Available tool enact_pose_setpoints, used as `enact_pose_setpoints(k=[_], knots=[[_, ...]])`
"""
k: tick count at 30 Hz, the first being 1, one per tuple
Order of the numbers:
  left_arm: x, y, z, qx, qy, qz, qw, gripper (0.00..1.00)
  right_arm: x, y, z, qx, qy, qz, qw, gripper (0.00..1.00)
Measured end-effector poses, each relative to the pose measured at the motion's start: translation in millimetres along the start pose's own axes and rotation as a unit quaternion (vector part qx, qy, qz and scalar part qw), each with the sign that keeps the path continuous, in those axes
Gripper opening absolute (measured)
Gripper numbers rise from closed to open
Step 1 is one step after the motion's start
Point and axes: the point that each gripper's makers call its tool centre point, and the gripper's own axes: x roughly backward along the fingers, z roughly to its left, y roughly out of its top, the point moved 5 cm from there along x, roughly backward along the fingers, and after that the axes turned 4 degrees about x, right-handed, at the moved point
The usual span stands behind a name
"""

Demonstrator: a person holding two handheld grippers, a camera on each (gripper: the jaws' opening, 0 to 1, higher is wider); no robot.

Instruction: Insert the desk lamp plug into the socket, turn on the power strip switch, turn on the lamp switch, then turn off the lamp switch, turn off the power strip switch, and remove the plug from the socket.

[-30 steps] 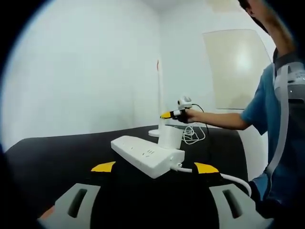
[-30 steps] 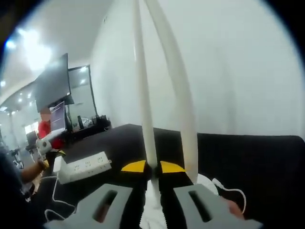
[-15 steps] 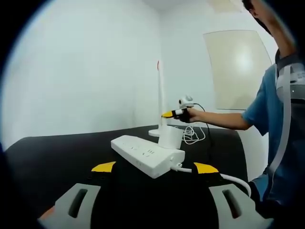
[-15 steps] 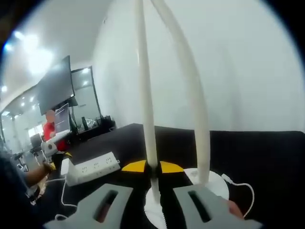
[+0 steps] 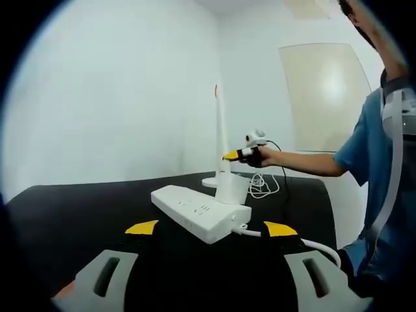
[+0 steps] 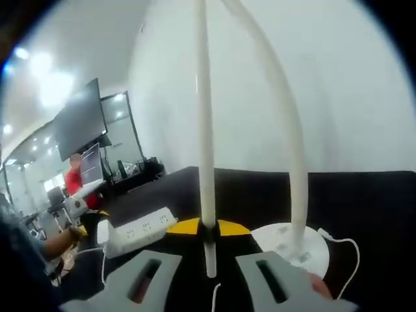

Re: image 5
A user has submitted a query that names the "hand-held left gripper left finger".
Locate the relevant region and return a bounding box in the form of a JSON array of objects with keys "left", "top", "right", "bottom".
[{"left": 51, "top": 220, "right": 159, "bottom": 312}]

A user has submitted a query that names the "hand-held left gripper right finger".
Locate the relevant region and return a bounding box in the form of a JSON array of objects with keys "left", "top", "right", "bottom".
[{"left": 263, "top": 221, "right": 373, "bottom": 312}]

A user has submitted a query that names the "white desk lamp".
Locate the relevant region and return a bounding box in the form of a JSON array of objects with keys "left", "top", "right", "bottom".
[{"left": 201, "top": 82, "right": 235, "bottom": 189}]

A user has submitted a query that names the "white desk lamp plug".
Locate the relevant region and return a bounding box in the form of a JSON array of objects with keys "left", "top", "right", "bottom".
[{"left": 214, "top": 174, "right": 250, "bottom": 205}]

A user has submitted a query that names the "white lamp cable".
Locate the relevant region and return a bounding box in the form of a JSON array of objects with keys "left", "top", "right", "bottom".
[{"left": 247, "top": 172, "right": 281, "bottom": 200}]

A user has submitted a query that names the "white power strip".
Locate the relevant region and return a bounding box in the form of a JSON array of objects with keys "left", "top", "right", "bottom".
[{"left": 150, "top": 184, "right": 253, "bottom": 246}]

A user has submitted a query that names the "person's right hand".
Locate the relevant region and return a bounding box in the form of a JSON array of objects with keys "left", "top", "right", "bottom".
[{"left": 240, "top": 146, "right": 281, "bottom": 169}]

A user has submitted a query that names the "person's blue shirt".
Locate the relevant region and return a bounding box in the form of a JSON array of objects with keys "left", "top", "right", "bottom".
[{"left": 333, "top": 86, "right": 416, "bottom": 295}]

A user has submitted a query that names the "person's head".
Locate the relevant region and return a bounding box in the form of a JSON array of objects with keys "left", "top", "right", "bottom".
[{"left": 337, "top": 0, "right": 411, "bottom": 84}]

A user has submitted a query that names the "white power strip cable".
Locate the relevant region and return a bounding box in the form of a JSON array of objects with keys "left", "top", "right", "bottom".
[{"left": 230, "top": 224, "right": 343, "bottom": 270}]

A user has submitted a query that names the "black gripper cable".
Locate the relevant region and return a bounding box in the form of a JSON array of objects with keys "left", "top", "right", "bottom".
[{"left": 265, "top": 140, "right": 293, "bottom": 226}]

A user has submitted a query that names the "pale wall panel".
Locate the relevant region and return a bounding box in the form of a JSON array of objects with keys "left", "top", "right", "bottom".
[{"left": 278, "top": 42, "right": 373, "bottom": 154}]

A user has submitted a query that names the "white chest device with strap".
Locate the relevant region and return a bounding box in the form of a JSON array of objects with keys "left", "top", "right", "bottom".
[{"left": 366, "top": 89, "right": 416, "bottom": 242}]

